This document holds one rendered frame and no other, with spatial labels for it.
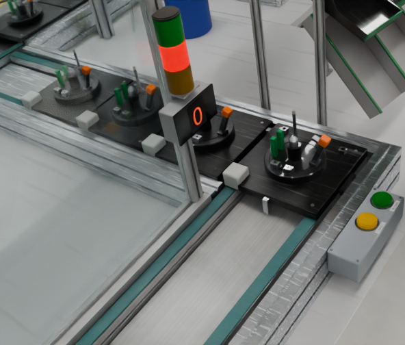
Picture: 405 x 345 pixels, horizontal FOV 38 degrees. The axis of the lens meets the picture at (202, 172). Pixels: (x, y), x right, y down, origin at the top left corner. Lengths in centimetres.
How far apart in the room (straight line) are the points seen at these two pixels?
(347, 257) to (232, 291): 24
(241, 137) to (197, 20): 78
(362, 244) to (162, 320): 42
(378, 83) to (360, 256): 50
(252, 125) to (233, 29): 76
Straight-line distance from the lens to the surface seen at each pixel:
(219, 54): 203
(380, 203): 126
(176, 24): 104
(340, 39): 149
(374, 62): 152
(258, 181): 132
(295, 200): 126
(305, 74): 186
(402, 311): 122
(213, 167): 137
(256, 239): 127
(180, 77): 108
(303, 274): 114
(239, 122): 150
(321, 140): 125
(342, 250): 118
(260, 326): 108
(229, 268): 122
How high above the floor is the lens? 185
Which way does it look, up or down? 40 degrees down
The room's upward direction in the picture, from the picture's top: 12 degrees counter-clockwise
